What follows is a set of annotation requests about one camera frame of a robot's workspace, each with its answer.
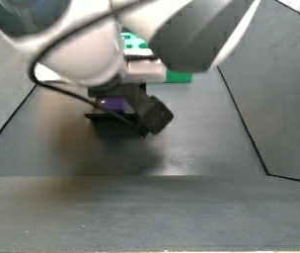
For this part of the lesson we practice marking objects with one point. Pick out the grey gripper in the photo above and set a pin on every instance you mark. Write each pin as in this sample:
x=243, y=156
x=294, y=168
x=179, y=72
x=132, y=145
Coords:
x=141, y=67

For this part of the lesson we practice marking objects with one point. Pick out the black fixture stand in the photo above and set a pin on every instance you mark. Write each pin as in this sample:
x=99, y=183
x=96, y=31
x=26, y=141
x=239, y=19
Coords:
x=111, y=127

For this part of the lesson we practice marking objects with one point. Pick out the purple arch block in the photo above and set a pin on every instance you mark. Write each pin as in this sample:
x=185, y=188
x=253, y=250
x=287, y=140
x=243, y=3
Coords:
x=115, y=104

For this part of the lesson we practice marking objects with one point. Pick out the green shape sorter board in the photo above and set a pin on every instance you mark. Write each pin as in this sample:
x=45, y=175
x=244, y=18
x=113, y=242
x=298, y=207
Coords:
x=176, y=74

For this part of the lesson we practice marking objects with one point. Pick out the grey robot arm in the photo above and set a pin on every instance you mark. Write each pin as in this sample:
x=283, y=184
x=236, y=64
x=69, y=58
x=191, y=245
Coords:
x=73, y=35

